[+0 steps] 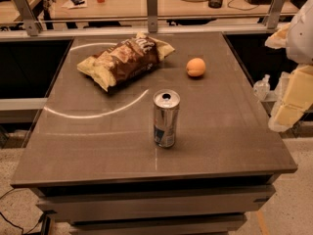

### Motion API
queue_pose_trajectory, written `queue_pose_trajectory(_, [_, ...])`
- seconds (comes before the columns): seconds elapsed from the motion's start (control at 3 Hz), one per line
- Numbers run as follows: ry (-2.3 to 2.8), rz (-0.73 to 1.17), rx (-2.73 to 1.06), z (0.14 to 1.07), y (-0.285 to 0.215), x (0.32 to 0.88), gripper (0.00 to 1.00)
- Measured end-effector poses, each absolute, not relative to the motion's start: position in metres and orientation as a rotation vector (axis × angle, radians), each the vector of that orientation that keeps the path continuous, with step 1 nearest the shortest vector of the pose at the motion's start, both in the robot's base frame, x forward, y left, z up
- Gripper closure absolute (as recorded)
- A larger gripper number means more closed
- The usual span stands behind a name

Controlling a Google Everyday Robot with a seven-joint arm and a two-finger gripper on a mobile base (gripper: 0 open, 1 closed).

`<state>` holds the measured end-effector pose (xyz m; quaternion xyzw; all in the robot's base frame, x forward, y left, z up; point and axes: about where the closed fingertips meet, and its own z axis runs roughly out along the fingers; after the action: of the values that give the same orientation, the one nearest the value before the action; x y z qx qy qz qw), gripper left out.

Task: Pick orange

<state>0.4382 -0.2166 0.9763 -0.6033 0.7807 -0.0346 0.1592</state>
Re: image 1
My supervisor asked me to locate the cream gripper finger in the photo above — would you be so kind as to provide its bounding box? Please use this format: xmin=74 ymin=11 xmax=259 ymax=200
xmin=265 ymin=23 xmax=291 ymax=49
xmin=268 ymin=65 xmax=313 ymax=132

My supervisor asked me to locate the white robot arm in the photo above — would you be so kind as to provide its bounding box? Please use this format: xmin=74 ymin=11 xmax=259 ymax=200
xmin=265 ymin=0 xmax=313 ymax=132

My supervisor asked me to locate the black mesh pen cup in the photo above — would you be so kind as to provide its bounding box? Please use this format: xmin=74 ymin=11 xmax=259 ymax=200
xmin=208 ymin=0 xmax=223 ymax=9

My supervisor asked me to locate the metal bracket left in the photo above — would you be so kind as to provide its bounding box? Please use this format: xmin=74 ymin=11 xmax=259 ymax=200
xmin=13 ymin=0 xmax=42 ymax=36

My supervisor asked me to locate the silver drink can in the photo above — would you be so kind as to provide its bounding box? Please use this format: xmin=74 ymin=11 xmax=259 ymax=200
xmin=154 ymin=89 xmax=180 ymax=148

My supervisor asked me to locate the metal bracket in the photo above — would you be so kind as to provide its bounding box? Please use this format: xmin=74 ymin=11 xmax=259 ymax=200
xmin=13 ymin=0 xmax=42 ymax=36
xmin=263 ymin=0 xmax=286 ymax=29
xmin=147 ymin=0 xmax=157 ymax=33

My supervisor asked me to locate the metal bracket centre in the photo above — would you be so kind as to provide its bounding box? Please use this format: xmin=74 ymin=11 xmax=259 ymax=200
xmin=147 ymin=0 xmax=157 ymax=33

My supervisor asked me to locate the orange fruit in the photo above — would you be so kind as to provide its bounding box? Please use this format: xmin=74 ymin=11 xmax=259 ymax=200
xmin=186 ymin=58 xmax=206 ymax=77

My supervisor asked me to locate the brown chip bag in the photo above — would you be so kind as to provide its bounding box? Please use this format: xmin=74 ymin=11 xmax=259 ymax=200
xmin=77 ymin=32 xmax=175 ymax=92

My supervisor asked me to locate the grey table base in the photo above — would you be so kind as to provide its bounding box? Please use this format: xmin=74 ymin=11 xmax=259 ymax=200
xmin=30 ymin=174 xmax=282 ymax=235

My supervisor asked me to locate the metal bracket right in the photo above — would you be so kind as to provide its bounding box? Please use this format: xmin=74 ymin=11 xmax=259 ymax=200
xmin=263 ymin=0 xmax=286 ymax=29

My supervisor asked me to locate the black floor cable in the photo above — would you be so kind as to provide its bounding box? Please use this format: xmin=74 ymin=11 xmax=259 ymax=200
xmin=0 ymin=188 xmax=47 ymax=235

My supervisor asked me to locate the clear plastic bottle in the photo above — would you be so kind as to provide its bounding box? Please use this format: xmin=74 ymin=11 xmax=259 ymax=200
xmin=253 ymin=74 xmax=270 ymax=101

